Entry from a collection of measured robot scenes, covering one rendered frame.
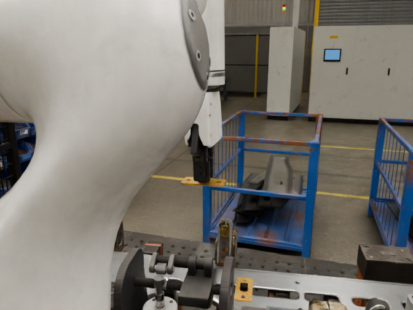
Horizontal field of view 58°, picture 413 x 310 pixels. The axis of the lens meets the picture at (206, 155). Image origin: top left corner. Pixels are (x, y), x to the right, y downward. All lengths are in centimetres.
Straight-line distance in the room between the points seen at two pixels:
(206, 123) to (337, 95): 794
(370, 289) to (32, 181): 86
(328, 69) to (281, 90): 106
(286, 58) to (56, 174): 832
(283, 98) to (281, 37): 129
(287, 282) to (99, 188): 78
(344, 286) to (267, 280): 17
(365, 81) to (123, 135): 841
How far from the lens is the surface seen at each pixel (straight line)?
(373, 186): 378
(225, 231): 98
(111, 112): 18
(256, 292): 142
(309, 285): 94
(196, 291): 63
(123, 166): 20
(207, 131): 65
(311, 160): 255
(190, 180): 74
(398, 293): 99
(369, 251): 107
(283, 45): 849
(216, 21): 66
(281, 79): 851
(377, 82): 859
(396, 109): 872
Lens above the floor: 152
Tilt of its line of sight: 16 degrees down
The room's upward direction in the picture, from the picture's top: straight up
